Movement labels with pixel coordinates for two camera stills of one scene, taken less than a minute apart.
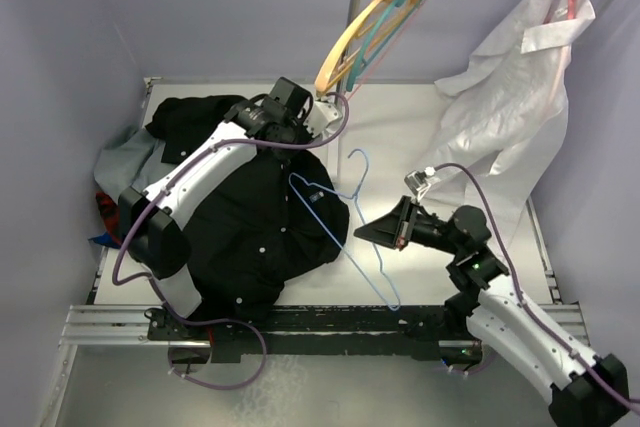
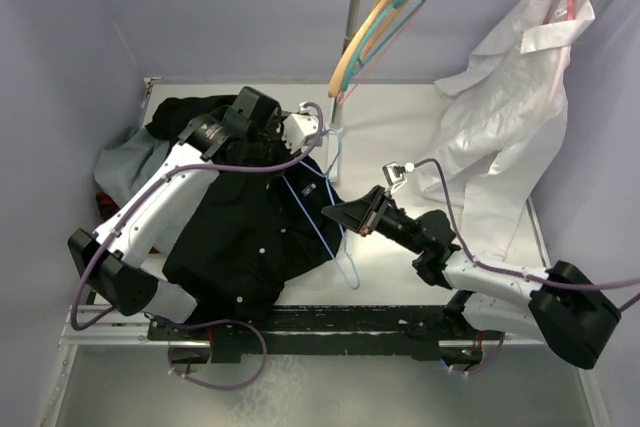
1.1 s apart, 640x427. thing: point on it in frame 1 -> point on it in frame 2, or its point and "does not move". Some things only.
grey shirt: [133, 160] does not move
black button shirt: [285, 213] does not move
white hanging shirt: [508, 103] does not move
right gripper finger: [390, 228] -> [362, 213]
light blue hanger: [379, 256] -> [316, 225]
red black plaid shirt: [110, 212] does not move
